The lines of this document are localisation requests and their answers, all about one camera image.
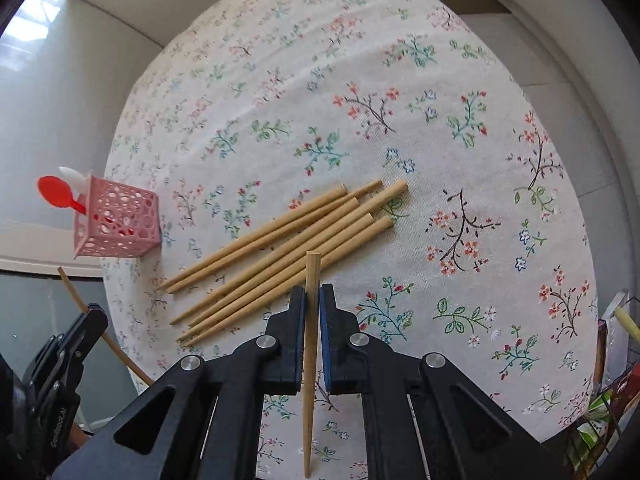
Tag pink perforated utensil basket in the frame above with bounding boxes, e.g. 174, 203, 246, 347
73, 174, 162, 260

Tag tapered wooden chopstick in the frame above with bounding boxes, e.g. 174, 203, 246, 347
301, 250, 322, 479

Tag pale yellow stick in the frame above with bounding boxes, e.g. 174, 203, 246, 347
614, 306, 640, 343

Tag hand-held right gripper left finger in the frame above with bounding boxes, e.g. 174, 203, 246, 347
52, 285, 308, 480

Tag white plastic spoon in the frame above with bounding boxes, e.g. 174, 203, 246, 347
58, 166, 92, 196

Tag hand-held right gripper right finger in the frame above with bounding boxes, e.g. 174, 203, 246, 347
319, 283, 571, 480

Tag thin wooden chopstick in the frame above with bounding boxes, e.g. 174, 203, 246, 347
56, 266, 153, 387

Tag floral printed tablecloth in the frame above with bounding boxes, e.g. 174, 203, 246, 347
100, 0, 601, 480

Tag red plastic spoon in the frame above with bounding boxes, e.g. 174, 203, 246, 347
38, 175, 132, 237

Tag brown white packet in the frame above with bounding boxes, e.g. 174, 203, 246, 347
594, 291, 632, 388

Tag bunch of wooden chopsticks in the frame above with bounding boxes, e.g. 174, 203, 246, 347
156, 179, 409, 347

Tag black wire rack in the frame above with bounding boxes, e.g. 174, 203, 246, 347
565, 290, 640, 480

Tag white kitchen base cabinets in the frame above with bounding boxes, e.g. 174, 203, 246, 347
62, 0, 566, 51

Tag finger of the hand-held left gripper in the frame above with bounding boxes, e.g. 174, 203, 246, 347
27, 304, 109, 391

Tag green snack packet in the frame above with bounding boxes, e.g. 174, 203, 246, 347
575, 394, 613, 457

